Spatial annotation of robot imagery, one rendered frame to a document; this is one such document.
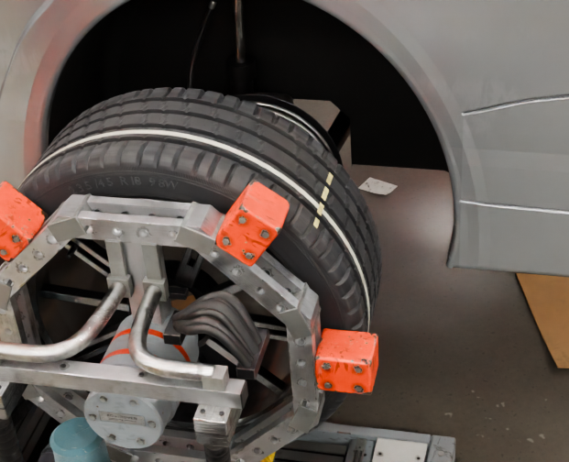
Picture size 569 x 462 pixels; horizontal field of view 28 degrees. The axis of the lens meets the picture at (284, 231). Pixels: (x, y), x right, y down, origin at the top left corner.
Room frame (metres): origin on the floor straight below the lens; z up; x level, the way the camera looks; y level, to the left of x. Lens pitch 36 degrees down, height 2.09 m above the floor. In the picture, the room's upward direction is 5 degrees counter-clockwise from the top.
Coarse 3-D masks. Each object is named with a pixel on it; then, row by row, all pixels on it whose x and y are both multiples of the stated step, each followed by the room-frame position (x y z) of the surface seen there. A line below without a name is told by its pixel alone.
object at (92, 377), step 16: (0, 368) 1.26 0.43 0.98; (16, 368) 1.26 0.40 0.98; (32, 368) 1.25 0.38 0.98; (48, 368) 1.25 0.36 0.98; (64, 368) 1.25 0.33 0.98; (80, 368) 1.24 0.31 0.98; (96, 368) 1.24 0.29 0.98; (112, 368) 1.24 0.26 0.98; (128, 368) 1.24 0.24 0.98; (32, 384) 1.25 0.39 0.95; (48, 384) 1.24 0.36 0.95; (64, 384) 1.24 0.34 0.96; (80, 384) 1.23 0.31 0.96; (96, 384) 1.22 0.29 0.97; (112, 384) 1.22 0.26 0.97; (128, 384) 1.21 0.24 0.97; (144, 384) 1.20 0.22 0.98; (160, 384) 1.20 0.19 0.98; (176, 384) 1.20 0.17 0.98; (192, 384) 1.19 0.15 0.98; (240, 384) 1.18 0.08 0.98; (176, 400) 1.19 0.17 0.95; (192, 400) 1.19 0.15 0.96; (208, 400) 1.18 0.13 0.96; (224, 400) 1.17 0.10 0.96; (240, 400) 1.17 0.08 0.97
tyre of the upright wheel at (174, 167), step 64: (64, 128) 1.74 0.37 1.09; (128, 128) 1.58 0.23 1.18; (192, 128) 1.57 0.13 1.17; (256, 128) 1.60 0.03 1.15; (64, 192) 1.52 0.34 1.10; (128, 192) 1.49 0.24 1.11; (192, 192) 1.46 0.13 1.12; (320, 192) 1.52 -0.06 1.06; (320, 256) 1.42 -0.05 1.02; (320, 320) 1.41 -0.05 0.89
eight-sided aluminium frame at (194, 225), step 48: (48, 240) 1.44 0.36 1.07; (144, 240) 1.40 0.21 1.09; (192, 240) 1.38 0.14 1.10; (0, 288) 1.47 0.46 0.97; (288, 288) 1.40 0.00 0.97; (0, 336) 1.48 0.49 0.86; (288, 336) 1.34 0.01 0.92; (192, 432) 1.46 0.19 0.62; (240, 432) 1.43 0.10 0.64; (288, 432) 1.35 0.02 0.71
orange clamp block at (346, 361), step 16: (336, 336) 1.38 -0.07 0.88; (352, 336) 1.37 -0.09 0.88; (368, 336) 1.37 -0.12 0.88; (320, 352) 1.34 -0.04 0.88; (336, 352) 1.34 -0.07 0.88; (352, 352) 1.34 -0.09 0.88; (368, 352) 1.33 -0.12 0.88; (320, 368) 1.33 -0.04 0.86; (336, 368) 1.32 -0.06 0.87; (352, 368) 1.32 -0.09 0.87; (368, 368) 1.31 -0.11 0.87; (320, 384) 1.33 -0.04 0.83; (336, 384) 1.32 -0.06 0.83; (352, 384) 1.32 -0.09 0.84; (368, 384) 1.31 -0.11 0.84
